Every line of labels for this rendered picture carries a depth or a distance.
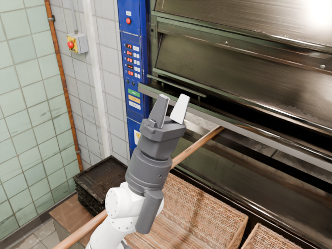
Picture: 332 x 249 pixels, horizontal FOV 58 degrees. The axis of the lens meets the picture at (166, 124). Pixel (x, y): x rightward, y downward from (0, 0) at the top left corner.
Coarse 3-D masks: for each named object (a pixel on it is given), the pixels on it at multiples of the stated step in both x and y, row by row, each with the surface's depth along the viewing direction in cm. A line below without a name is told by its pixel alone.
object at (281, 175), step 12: (192, 132) 151; (204, 132) 150; (216, 144) 144; (228, 144) 141; (240, 144) 141; (240, 156) 137; (252, 156) 134; (264, 156) 134; (264, 168) 131; (276, 168) 127; (288, 168) 127; (288, 180) 126; (300, 180) 122; (312, 180) 121; (312, 192) 120; (324, 192) 117
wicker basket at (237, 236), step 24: (168, 192) 176; (192, 192) 165; (168, 216) 179; (192, 216) 169; (216, 216) 158; (240, 216) 150; (144, 240) 167; (168, 240) 167; (192, 240) 166; (240, 240) 152
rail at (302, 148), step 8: (144, 88) 138; (152, 88) 135; (168, 96) 130; (176, 96) 128; (192, 104) 123; (208, 112) 119; (216, 112) 118; (224, 120) 115; (232, 120) 113; (248, 128) 110; (256, 128) 108; (264, 136) 107; (272, 136) 105; (280, 136) 104; (288, 144) 102; (296, 144) 100; (304, 152) 99; (312, 152) 97; (320, 152) 97; (328, 160) 95
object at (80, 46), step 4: (68, 36) 175; (72, 36) 173; (76, 36) 172; (80, 36) 172; (84, 36) 174; (68, 40) 176; (72, 40) 174; (76, 40) 171; (80, 40) 173; (84, 40) 175; (76, 44) 173; (80, 44) 174; (84, 44) 176; (72, 48) 177; (76, 48) 175; (80, 48) 175; (84, 48) 177; (76, 52) 176; (80, 52) 176
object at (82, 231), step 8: (216, 128) 147; (208, 136) 142; (200, 144) 138; (184, 152) 132; (192, 152) 134; (176, 160) 128; (96, 216) 103; (104, 216) 104; (88, 224) 101; (96, 224) 102; (80, 232) 98; (88, 232) 100; (64, 240) 96; (72, 240) 96; (56, 248) 93; (64, 248) 94
